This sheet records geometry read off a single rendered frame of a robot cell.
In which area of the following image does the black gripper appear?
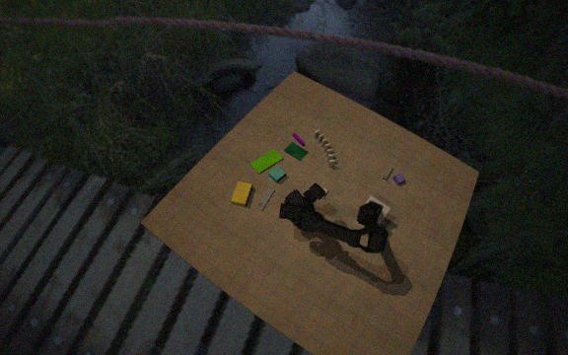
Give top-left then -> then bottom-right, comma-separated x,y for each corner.
300,183 -> 325,211

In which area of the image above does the green flat rectangular block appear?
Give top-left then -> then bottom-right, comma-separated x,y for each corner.
250,149 -> 283,174

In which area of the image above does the teal rectangular block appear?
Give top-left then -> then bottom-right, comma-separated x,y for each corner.
268,166 -> 286,183

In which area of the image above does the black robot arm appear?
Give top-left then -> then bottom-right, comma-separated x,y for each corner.
279,189 -> 389,253

